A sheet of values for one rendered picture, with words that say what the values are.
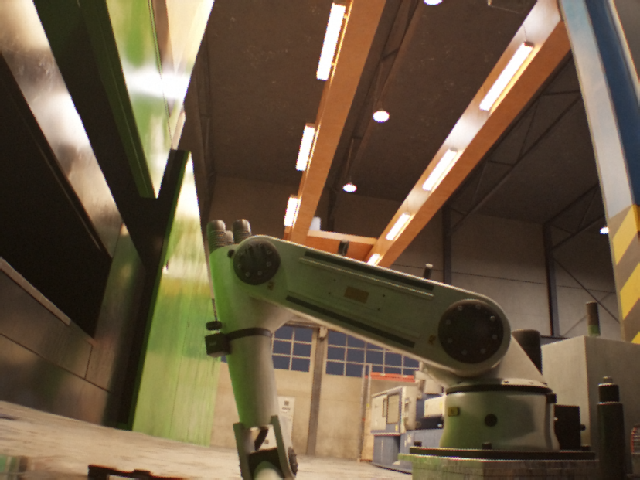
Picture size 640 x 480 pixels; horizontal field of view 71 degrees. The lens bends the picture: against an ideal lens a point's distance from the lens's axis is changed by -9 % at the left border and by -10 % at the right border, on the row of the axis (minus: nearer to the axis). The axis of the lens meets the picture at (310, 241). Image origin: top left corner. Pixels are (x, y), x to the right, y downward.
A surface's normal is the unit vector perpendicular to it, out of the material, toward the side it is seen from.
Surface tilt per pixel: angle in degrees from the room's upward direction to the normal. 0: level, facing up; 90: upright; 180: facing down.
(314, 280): 90
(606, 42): 90
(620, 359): 90
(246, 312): 83
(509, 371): 74
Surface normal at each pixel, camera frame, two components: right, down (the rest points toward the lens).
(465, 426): -0.80, -0.29
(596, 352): 0.30, -0.34
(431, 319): -0.20, -0.39
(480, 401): -0.62, -0.35
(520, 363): -0.17, -0.62
